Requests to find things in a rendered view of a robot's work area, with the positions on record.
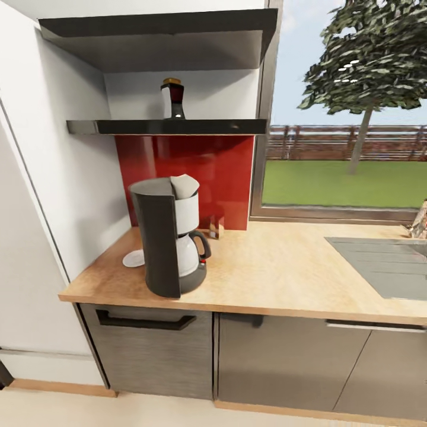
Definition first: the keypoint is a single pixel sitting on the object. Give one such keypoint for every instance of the bottle of coffee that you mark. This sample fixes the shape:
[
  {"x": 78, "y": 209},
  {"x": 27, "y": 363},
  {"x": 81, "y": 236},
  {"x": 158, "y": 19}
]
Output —
[{"x": 172, "y": 91}]

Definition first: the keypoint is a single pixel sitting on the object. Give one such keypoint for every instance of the fridge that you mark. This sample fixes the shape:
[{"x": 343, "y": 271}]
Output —
[{"x": 62, "y": 200}]

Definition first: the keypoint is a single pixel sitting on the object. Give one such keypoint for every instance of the fixed window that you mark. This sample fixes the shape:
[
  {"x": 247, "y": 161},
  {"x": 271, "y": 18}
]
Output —
[{"x": 343, "y": 87}]

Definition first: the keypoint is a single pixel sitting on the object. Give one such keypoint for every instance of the drop in sink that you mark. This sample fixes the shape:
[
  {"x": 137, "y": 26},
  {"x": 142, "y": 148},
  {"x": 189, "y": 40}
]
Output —
[{"x": 395, "y": 268}]

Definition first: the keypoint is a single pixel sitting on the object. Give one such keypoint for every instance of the paper coffee filter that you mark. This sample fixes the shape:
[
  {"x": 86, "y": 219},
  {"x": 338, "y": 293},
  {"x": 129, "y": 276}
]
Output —
[{"x": 183, "y": 186}]

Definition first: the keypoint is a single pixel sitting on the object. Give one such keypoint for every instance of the shelf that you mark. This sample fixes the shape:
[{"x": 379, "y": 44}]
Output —
[
  {"x": 210, "y": 127},
  {"x": 183, "y": 41}
]

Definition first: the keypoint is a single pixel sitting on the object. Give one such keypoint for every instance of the coffee maker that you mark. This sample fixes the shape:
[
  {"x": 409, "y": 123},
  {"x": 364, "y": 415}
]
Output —
[{"x": 172, "y": 262}]

